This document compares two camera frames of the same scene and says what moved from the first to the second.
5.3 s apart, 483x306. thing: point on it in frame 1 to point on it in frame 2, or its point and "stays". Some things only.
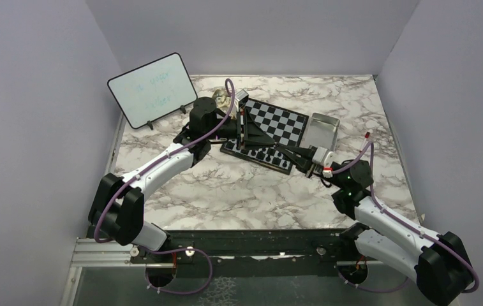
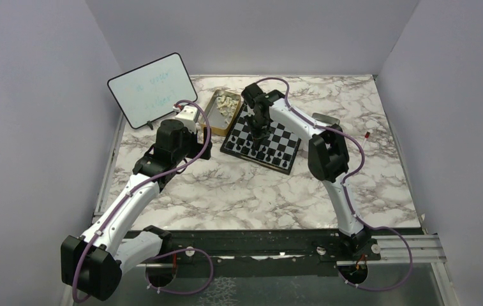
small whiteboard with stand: x=153 y=90 stays
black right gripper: x=301 y=157 to x=260 y=137
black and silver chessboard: x=265 y=126 stays
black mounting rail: x=228 y=254 stays
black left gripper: x=251 y=135 to x=198 y=147
